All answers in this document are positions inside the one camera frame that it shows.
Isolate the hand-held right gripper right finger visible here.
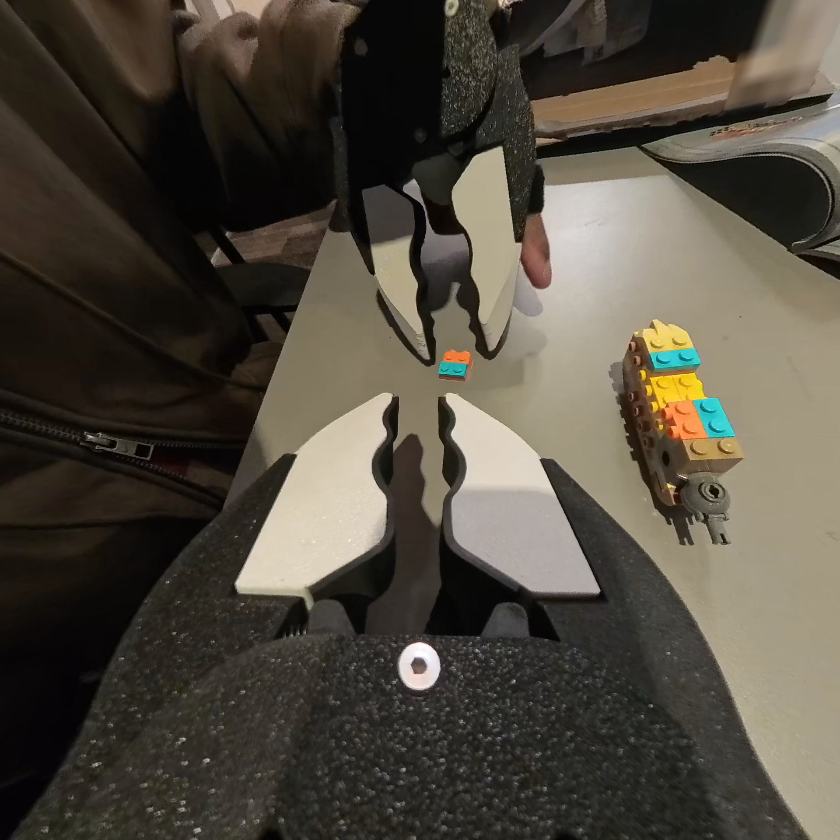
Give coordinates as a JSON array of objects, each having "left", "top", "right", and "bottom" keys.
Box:
[{"left": 438, "top": 394, "right": 601, "bottom": 598}]

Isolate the person's left hand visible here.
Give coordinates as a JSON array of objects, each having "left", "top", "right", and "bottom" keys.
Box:
[{"left": 520, "top": 211, "right": 553, "bottom": 290}]

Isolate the grey instruction booklet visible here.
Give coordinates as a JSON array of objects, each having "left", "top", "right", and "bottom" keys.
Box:
[{"left": 640, "top": 92, "right": 840, "bottom": 263}]

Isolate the white teal carton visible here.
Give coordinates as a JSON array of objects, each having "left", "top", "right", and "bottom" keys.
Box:
[{"left": 725, "top": 0, "right": 831, "bottom": 109}]

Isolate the grey desk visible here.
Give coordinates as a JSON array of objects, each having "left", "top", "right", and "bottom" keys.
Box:
[{"left": 226, "top": 147, "right": 840, "bottom": 840}]

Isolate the colourful toy brick assembly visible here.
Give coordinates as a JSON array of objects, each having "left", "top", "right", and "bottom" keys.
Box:
[{"left": 620, "top": 319, "right": 746, "bottom": 547}]

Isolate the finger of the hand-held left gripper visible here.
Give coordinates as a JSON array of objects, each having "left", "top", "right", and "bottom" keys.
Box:
[
  {"left": 453, "top": 146, "right": 526, "bottom": 358},
  {"left": 357, "top": 184, "right": 437, "bottom": 365}
]

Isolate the person's left forearm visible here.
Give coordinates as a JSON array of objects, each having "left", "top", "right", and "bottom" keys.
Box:
[{"left": 174, "top": 0, "right": 355, "bottom": 231}]

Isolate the cardboard box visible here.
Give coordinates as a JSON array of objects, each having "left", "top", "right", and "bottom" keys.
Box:
[{"left": 525, "top": 59, "right": 834, "bottom": 139}]

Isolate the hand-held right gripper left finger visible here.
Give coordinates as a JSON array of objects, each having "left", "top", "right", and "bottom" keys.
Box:
[{"left": 236, "top": 394, "right": 399, "bottom": 595}]

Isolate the person's dark jacket torso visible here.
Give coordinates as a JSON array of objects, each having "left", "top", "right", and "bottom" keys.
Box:
[{"left": 0, "top": 0, "right": 309, "bottom": 788}]

